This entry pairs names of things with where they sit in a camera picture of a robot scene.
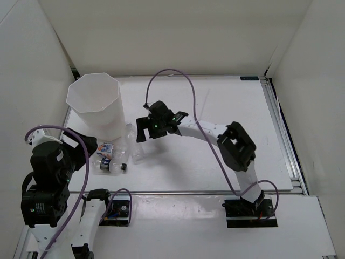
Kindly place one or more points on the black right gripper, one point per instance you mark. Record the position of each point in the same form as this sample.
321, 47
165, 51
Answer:
145, 123

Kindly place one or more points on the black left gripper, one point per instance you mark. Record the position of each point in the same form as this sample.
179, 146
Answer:
78, 150

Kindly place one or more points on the clear plastic bottle no label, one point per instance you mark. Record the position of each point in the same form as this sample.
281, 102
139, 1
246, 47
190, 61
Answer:
136, 150

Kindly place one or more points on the black cap dark label bottle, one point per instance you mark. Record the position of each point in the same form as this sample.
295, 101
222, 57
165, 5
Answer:
108, 166

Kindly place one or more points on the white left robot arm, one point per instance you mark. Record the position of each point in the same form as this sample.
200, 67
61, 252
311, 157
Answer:
60, 232

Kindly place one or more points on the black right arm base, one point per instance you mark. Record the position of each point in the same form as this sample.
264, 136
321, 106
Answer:
239, 216

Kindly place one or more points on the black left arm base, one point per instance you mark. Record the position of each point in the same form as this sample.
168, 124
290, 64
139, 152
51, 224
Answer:
119, 214

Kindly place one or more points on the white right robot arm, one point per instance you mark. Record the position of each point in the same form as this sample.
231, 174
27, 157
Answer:
236, 147

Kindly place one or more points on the white octagonal plastic bin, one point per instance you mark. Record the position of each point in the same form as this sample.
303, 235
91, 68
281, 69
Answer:
96, 99

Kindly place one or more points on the orange blue label bottle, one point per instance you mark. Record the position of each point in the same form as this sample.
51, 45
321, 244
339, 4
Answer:
112, 151

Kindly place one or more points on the blue label sticker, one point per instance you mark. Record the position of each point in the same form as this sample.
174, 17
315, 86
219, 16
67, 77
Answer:
249, 78

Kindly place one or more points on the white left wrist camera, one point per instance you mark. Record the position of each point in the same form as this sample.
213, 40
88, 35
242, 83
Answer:
40, 136

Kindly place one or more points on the aluminium frame rail right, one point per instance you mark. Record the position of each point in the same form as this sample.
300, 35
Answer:
286, 144

